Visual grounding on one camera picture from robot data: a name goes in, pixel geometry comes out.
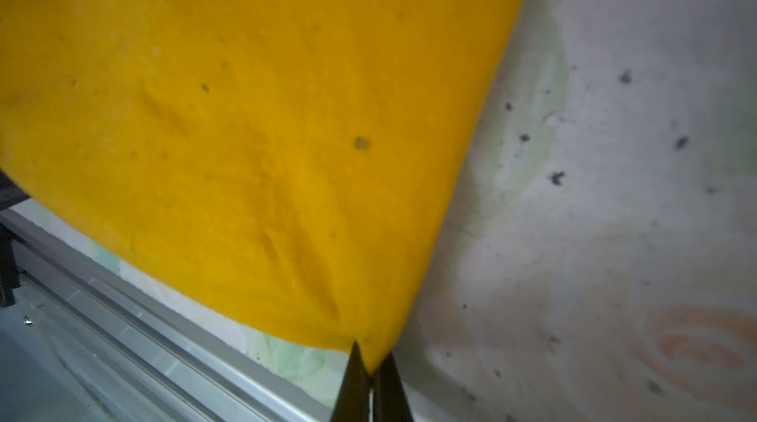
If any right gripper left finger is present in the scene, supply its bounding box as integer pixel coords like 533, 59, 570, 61
330, 342, 372, 422

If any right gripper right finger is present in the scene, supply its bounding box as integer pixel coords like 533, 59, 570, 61
372, 353, 414, 422

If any yellow t-shirt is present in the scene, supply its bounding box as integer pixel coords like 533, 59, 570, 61
1, 0, 522, 371

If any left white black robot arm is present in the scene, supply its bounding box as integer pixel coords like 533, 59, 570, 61
0, 172, 29, 309

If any aluminium front rail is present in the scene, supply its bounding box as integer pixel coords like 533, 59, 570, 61
1, 210, 330, 421

